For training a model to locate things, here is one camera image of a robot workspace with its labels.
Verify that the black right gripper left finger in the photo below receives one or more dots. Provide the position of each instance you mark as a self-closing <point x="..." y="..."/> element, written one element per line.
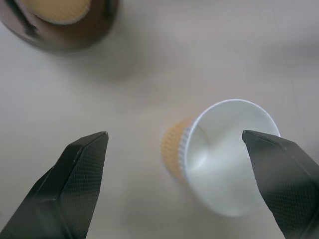
<point x="62" y="189"/>

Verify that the orange ribbed paper cup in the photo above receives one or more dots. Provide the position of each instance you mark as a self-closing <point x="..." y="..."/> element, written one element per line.
<point x="219" y="169"/>
<point x="62" y="11"/>

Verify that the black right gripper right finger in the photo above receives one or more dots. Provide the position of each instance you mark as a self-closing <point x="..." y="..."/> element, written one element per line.
<point x="286" y="179"/>

